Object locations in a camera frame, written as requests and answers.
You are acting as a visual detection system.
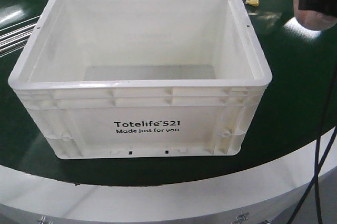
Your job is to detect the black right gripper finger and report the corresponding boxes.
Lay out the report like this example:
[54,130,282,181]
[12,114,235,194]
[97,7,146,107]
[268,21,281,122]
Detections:
[299,0,336,16]

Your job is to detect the pink plush toy smiling face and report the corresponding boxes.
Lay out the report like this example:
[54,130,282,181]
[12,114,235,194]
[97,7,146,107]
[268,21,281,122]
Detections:
[293,0,336,31]

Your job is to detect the white Totelife plastic crate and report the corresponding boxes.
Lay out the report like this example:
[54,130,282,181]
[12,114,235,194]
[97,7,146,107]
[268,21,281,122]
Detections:
[8,0,272,159]

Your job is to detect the small yellow bottle-shaped toy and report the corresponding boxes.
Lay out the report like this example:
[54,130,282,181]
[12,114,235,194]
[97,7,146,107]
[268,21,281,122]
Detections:
[245,0,260,7]

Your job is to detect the silver metal rods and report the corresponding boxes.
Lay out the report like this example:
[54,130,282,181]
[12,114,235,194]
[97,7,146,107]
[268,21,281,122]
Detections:
[1,16,40,57]

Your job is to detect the black cable pair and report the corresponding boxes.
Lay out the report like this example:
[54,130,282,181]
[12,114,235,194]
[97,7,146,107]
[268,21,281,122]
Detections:
[286,55,337,224]

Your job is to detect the white round table ring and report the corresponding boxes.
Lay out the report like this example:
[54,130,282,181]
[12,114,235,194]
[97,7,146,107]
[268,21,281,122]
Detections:
[0,121,337,221]

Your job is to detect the metal latch bracket right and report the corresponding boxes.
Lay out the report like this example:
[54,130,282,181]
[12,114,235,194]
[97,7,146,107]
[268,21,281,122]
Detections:
[234,212,250,224]

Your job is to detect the metal latch bracket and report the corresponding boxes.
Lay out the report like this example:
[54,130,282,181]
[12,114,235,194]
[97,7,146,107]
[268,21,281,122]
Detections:
[37,215,52,224]
[234,212,250,224]

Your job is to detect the metal latch bracket left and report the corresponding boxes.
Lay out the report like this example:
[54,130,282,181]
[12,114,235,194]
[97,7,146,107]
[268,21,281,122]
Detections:
[37,215,52,224]

